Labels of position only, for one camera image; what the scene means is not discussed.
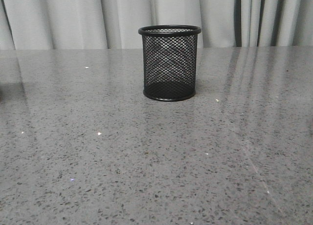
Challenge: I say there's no black mesh pen bucket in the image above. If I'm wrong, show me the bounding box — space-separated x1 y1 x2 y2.
138 25 201 102

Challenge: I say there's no grey pleated curtain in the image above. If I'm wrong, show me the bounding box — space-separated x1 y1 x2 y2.
0 0 313 50

